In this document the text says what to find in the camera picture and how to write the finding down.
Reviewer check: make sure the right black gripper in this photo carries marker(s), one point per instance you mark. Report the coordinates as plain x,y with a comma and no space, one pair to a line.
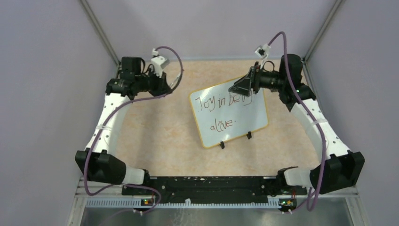
251,81

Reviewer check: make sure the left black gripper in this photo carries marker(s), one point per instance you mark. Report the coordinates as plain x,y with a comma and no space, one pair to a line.
162,87

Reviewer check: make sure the red-capped whiteboard marker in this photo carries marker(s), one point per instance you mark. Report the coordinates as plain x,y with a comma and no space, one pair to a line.
174,84

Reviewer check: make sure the yellow-framed whiteboard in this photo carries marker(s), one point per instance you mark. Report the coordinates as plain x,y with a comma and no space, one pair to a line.
222,116

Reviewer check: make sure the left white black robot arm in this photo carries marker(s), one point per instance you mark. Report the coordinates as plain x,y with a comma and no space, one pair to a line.
98,162

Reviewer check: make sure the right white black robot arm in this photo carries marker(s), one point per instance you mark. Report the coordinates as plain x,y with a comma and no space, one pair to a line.
339,166

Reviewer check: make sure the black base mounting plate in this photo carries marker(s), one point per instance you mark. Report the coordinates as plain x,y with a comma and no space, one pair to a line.
222,189

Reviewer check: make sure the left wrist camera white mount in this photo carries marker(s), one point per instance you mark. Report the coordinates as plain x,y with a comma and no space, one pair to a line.
159,63

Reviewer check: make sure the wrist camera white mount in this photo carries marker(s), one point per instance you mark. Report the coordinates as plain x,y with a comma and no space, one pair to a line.
263,51
159,63

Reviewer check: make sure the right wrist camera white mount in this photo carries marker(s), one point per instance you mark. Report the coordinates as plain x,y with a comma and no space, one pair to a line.
263,51

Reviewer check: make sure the aluminium frame rail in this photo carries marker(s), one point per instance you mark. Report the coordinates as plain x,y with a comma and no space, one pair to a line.
152,197

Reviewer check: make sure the white cable duct strip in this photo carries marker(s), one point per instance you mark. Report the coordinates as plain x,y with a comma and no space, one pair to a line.
137,203

